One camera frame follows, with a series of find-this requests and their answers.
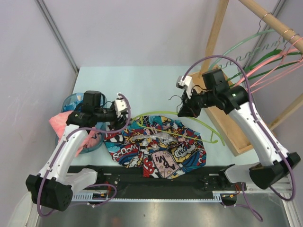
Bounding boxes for wooden hanger rack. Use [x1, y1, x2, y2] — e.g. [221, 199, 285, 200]
[189, 0, 303, 156]

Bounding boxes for pink hanger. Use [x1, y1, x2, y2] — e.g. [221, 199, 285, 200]
[234, 37, 303, 88]
[248, 52, 303, 93]

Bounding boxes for light blue garment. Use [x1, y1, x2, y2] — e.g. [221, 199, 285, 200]
[61, 93, 84, 113]

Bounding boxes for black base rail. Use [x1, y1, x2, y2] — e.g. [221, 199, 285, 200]
[68, 165, 249, 200]

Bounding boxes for pink shark shorts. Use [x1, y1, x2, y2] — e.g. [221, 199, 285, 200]
[49, 111, 104, 157]

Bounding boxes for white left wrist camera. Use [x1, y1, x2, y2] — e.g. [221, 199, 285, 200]
[114, 93, 128, 118]

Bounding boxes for comic print shorts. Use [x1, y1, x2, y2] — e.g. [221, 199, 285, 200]
[104, 125, 206, 179]

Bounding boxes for pale green hanger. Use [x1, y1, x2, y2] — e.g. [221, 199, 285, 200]
[222, 26, 278, 62]

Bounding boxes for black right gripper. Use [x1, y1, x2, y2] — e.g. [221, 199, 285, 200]
[178, 87, 216, 118]

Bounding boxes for white cable duct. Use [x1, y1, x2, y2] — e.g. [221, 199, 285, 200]
[71, 191, 224, 203]

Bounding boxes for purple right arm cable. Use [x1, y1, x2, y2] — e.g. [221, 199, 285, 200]
[181, 54, 296, 223]

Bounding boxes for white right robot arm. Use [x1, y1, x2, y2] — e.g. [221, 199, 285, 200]
[176, 69, 301, 190]

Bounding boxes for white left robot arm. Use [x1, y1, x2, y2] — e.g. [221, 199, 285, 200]
[26, 91, 131, 217]

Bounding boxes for teal plastic basket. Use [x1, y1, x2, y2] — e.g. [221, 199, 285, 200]
[49, 93, 104, 154]

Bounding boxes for lime green hanger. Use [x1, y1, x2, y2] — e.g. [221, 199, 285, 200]
[130, 111, 225, 145]

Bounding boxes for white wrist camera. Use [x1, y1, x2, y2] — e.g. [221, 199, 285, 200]
[114, 93, 128, 118]
[176, 76, 194, 99]

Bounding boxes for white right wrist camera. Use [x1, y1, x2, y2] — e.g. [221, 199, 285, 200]
[176, 76, 194, 99]

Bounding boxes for dark green hanger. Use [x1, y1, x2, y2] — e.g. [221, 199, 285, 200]
[226, 40, 303, 85]

